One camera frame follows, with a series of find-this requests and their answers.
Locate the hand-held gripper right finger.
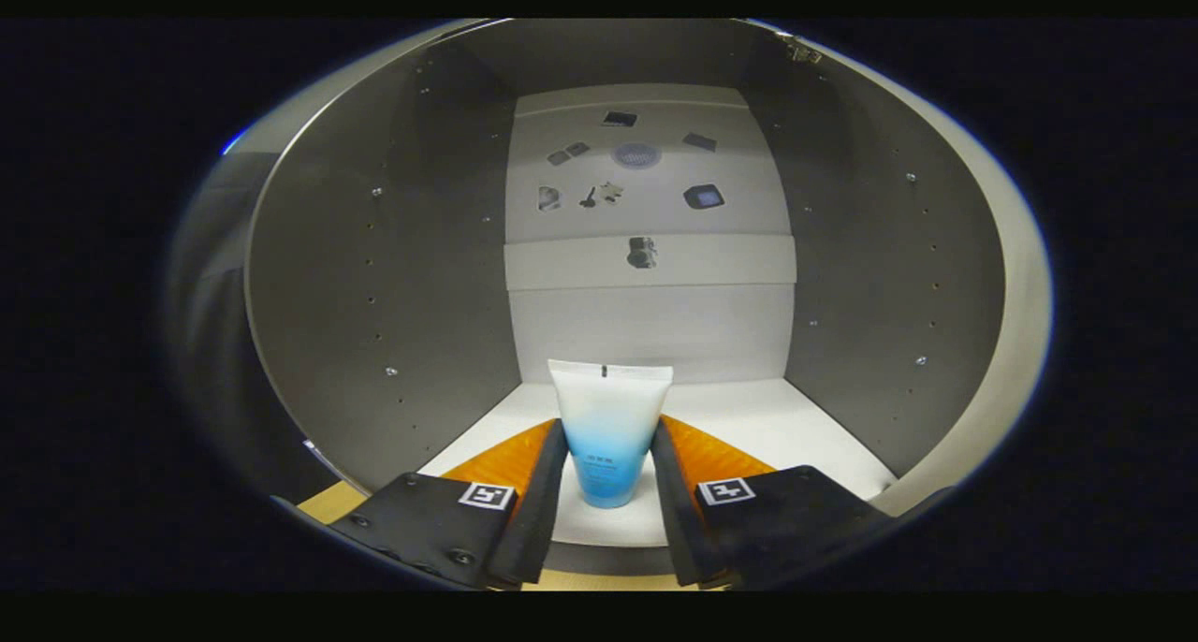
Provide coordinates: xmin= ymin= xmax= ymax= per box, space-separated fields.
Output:
xmin=650 ymin=416 xmax=899 ymax=589

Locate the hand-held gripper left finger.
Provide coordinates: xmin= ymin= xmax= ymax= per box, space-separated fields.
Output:
xmin=328 ymin=417 xmax=570 ymax=591

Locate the white and blue tube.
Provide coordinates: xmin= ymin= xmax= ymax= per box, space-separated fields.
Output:
xmin=548 ymin=359 xmax=675 ymax=510

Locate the grey cabinet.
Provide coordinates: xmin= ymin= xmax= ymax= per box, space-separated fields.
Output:
xmin=225 ymin=19 xmax=1010 ymax=576

